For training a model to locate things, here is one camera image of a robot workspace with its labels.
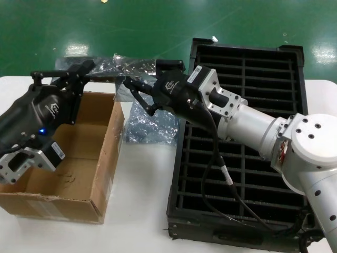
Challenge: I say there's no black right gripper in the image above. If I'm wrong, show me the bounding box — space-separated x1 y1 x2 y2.
123 59 219 130

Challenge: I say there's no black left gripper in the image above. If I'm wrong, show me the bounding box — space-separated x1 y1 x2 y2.
0 60 95 159

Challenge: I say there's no graphics card with silver bracket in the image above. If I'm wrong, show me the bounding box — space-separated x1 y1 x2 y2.
84 72 132 80

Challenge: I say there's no brown cardboard box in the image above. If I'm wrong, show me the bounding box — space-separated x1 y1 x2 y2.
0 91 125 225

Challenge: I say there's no black slotted container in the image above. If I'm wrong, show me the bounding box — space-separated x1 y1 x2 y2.
165 37 327 250

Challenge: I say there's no grey crumpled antistatic bag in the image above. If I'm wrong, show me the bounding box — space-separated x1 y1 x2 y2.
123 100 185 145

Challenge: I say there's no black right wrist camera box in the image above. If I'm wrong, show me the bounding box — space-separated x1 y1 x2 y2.
188 65 211 85

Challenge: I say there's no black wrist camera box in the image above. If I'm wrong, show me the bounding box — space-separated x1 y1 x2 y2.
188 65 211 85
44 141 66 172

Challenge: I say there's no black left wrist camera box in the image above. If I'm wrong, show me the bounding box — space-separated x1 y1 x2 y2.
44 141 66 172

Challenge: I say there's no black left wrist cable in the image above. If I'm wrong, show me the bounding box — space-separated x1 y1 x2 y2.
0 131 36 156

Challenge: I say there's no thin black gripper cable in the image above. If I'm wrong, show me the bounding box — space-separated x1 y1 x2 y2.
186 99 303 235

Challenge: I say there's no black cable with silver connector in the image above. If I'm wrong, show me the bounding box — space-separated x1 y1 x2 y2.
214 129 301 235

